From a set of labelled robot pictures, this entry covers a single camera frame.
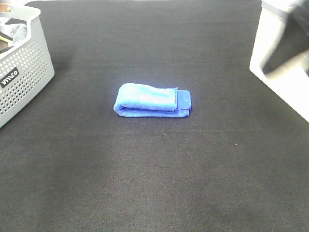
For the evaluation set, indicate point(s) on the blue microfibre towel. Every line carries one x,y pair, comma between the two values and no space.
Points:
138,100

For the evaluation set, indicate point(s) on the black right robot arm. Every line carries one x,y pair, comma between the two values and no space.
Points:
295,38

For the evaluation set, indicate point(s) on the grey perforated plastic basket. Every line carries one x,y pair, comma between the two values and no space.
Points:
26,67

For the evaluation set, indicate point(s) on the white plastic storage crate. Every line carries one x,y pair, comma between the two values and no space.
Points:
290,81

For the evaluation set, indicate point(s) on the grey cloth in basket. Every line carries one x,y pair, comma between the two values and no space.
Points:
16,31

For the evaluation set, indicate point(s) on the yellow cloth in basket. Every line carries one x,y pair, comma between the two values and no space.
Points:
6,39

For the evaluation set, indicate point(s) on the wooden basket handle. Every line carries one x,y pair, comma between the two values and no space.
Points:
4,8

